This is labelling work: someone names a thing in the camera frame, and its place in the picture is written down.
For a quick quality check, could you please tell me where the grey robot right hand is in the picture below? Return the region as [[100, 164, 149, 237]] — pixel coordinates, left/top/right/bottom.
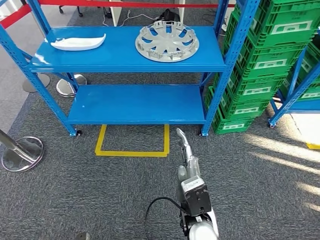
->
[[175, 127, 202, 202]]

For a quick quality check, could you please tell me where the grey wheel hubcap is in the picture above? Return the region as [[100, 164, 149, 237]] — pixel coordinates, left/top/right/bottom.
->
[[134, 20, 200, 63]]

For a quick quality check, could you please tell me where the white car trim part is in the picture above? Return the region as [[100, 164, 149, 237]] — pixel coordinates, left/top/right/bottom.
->
[[44, 33, 106, 52]]

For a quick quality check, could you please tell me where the yellow floor tape square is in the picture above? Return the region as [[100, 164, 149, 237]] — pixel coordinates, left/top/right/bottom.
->
[[94, 124, 170, 158]]

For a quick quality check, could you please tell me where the black bag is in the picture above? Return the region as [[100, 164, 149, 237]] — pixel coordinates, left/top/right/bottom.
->
[[159, 8, 181, 25]]

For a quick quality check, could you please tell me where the white desk panel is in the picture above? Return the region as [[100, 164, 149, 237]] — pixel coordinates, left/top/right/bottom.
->
[[109, 0, 123, 27], [177, 0, 186, 25]]

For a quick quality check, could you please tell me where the grey robot foot plate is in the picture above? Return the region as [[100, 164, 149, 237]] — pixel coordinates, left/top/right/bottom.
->
[[74, 231, 91, 240]]

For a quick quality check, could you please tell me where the metal barrier stanchion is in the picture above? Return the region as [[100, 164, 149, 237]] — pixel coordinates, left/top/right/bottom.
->
[[56, 73, 88, 98], [22, 73, 51, 93], [0, 129, 45, 173]]

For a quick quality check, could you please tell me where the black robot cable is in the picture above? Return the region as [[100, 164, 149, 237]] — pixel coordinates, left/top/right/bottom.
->
[[144, 196, 190, 240]]

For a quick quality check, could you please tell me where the white floor cable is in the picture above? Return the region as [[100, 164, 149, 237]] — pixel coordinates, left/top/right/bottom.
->
[[102, 9, 161, 28]]

